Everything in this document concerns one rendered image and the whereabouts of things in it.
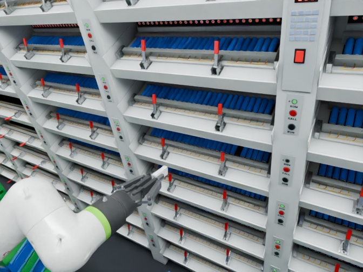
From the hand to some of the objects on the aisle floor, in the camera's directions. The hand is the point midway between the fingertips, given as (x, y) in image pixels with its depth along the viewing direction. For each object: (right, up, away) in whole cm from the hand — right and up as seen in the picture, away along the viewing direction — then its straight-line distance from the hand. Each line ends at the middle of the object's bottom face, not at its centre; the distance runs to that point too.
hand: (160, 174), depth 85 cm
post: (-2, -64, +92) cm, 112 cm away
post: (+57, -77, +58) cm, 112 cm away
